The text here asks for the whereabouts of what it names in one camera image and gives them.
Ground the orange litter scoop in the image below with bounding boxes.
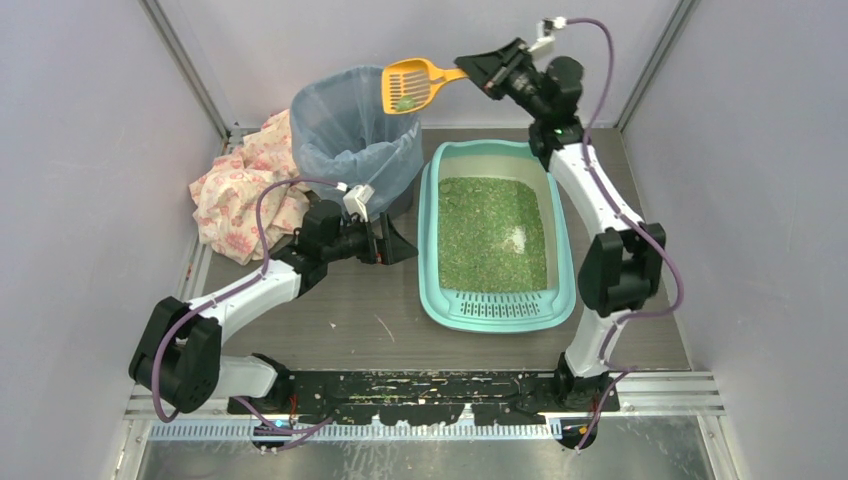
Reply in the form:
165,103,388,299
381,58,468,115

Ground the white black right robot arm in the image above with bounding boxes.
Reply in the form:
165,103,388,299
454,39,666,403

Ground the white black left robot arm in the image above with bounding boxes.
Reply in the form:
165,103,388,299
128,201,418,414

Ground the green cat litter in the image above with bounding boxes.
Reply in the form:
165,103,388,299
437,177,548,294

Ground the teal litter box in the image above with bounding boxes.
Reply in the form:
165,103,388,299
418,140,578,333

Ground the pink patterned cloth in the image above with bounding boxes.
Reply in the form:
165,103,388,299
189,110,310,265

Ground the bin with blue bag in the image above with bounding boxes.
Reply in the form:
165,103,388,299
290,65,424,218

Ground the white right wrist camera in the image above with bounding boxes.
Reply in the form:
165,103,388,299
528,16,567,59

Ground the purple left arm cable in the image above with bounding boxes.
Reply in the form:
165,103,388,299
150,176,349,455

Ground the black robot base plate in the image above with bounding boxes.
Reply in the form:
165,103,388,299
251,370,619,426

